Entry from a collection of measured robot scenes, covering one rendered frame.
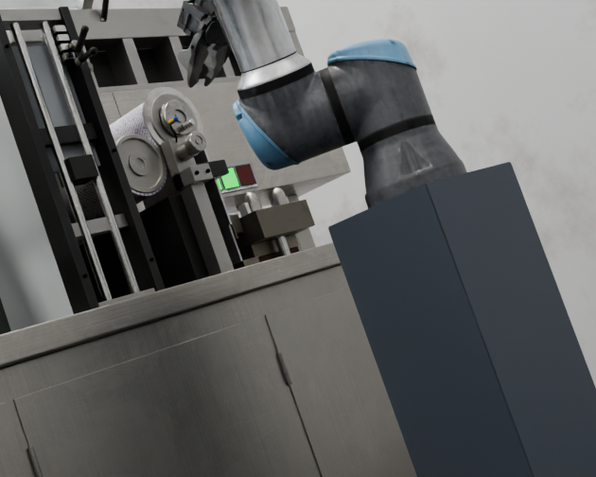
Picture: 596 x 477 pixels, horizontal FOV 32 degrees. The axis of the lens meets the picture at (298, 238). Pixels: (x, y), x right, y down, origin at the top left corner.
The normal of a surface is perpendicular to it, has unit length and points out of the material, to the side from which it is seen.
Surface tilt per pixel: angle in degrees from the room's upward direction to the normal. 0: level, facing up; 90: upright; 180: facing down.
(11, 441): 90
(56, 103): 90
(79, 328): 90
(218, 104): 90
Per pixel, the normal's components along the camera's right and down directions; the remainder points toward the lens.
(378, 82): -0.12, -0.04
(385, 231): -0.70, 0.19
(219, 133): 0.68, -0.29
